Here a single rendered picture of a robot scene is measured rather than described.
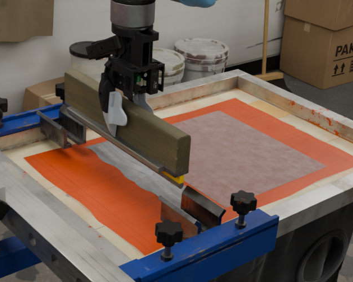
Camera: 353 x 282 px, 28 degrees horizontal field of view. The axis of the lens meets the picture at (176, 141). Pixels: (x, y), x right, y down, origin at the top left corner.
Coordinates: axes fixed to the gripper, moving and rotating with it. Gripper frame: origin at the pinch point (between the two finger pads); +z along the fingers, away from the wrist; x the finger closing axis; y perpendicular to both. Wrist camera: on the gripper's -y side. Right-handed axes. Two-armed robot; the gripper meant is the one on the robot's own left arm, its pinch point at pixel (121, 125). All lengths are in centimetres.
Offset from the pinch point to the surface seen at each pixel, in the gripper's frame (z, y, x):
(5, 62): 66, -201, 78
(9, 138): 10.8, -25.7, -9.8
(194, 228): 8.4, 24.3, -2.6
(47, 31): 51, -194, 97
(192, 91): 11.1, -25.7, 40.7
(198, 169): 13.6, 2.5, 18.2
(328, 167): 13.7, 17.1, 42.2
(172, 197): 12.8, 9.1, 5.7
